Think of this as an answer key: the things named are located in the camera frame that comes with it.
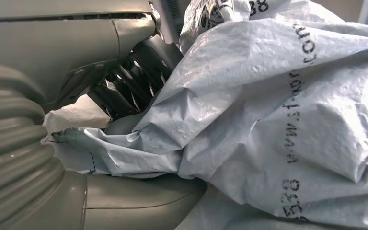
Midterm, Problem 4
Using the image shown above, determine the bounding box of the grey printed parcel bag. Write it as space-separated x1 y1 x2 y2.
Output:
43 0 368 230

